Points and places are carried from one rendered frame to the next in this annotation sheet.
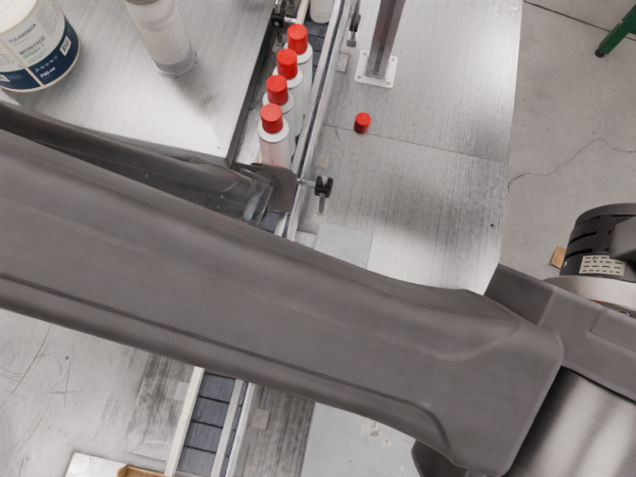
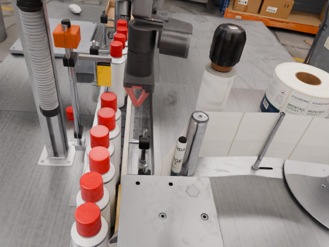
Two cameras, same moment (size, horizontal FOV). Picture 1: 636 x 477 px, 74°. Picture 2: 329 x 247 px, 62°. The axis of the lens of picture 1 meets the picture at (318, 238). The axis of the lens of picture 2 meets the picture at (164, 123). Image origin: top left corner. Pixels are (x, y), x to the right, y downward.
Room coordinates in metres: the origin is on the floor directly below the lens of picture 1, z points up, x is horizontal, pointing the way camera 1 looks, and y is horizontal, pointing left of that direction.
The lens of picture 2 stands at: (1.21, 0.04, 1.41)
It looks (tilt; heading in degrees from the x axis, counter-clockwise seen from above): 41 degrees down; 165
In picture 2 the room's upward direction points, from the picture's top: 9 degrees clockwise
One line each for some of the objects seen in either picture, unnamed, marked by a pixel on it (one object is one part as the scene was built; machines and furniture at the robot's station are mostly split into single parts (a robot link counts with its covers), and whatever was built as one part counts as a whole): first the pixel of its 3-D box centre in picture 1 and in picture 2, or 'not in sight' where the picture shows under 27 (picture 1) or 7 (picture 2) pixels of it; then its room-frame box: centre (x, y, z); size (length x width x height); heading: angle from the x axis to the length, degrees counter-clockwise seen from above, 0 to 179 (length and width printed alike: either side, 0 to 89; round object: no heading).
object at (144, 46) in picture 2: not in sight; (145, 36); (0.69, 0.12, 1.18); 0.07 x 0.06 x 0.07; 72
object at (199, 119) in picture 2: not in sight; (192, 147); (0.80, 0.23, 0.97); 0.05 x 0.05 x 0.19
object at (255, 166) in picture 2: not in sight; (268, 142); (0.80, 0.42, 0.97); 0.02 x 0.02 x 0.19
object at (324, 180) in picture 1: (310, 194); (101, 62); (0.31, 0.02, 0.91); 0.07 x 0.03 x 0.16; 84
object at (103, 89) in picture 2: (296, 161); (110, 57); (0.35, 0.05, 0.96); 1.07 x 0.01 x 0.01; 174
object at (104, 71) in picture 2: not in sight; (104, 74); (0.69, 0.04, 1.09); 0.03 x 0.01 x 0.06; 84
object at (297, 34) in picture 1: (298, 73); (116, 76); (0.52, 0.07, 0.98); 0.05 x 0.05 x 0.20
